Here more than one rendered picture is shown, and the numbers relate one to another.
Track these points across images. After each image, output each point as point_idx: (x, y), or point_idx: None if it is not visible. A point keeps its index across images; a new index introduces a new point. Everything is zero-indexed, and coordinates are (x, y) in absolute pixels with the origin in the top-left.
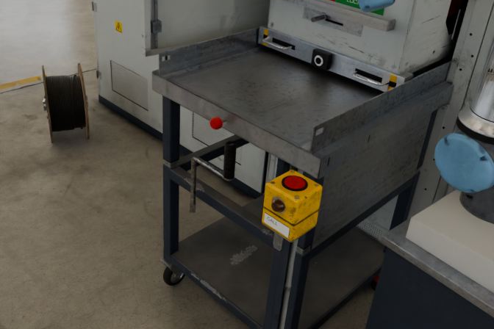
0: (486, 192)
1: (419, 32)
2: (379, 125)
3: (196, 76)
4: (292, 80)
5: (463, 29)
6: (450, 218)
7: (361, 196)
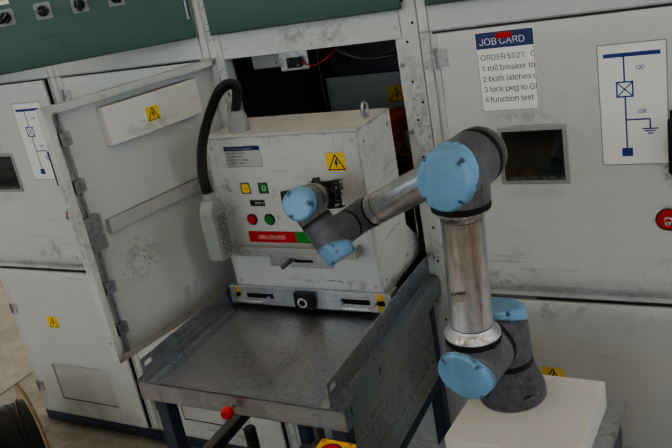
0: (497, 387)
1: (386, 247)
2: (384, 352)
3: (185, 366)
4: (283, 333)
5: (424, 224)
6: (478, 422)
7: (395, 425)
